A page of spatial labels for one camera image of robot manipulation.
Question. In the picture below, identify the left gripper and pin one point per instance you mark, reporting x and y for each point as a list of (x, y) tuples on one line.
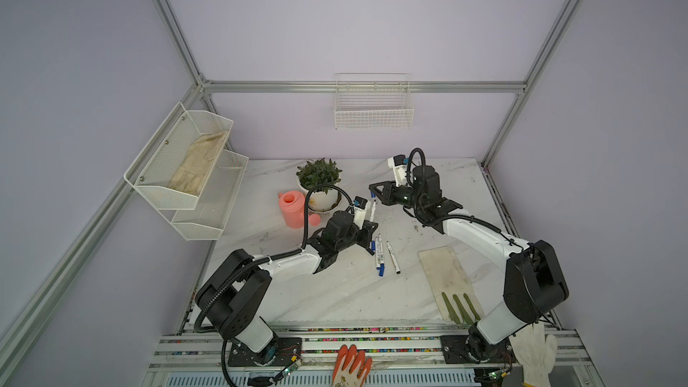
[(363, 233)]

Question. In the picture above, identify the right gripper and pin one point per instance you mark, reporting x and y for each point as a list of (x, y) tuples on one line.
[(392, 193)]

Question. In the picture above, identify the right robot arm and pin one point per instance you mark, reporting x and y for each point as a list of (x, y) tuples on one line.
[(534, 280)]

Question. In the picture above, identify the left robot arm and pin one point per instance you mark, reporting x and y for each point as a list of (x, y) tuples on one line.
[(229, 301)]

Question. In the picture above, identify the white pen blue end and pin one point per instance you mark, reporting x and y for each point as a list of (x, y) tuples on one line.
[(373, 246)]

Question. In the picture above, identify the white pen right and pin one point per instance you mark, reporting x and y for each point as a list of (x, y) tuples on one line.
[(393, 257)]

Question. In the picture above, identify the white pen with blue cap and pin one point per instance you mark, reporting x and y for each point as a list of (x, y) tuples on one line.
[(380, 248)]

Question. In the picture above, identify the pink watering can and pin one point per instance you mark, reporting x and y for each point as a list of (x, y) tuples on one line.
[(293, 208)]

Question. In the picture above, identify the green potted plant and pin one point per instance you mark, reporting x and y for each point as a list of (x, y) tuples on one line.
[(319, 177)]

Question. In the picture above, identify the beige green work glove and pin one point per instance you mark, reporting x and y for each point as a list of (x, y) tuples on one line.
[(450, 285)]

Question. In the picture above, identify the orange rubber glove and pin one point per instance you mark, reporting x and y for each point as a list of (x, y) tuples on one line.
[(352, 366)]

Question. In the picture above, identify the white two-tier mesh shelf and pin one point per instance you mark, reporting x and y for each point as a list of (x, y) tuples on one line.
[(195, 218)]

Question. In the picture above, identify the white knit glove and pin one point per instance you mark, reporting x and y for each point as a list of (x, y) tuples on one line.
[(536, 352)]

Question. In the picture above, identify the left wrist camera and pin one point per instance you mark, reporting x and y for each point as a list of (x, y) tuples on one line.
[(359, 210)]

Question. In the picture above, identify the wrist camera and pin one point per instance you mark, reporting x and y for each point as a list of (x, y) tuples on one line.
[(399, 166), (359, 210)]

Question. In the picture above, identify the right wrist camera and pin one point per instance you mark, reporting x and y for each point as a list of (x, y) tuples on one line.
[(399, 166)]

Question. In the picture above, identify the white wire wall basket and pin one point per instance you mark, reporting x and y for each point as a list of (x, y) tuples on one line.
[(373, 101)]

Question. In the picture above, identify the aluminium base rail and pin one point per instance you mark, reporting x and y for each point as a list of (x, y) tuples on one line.
[(402, 354)]

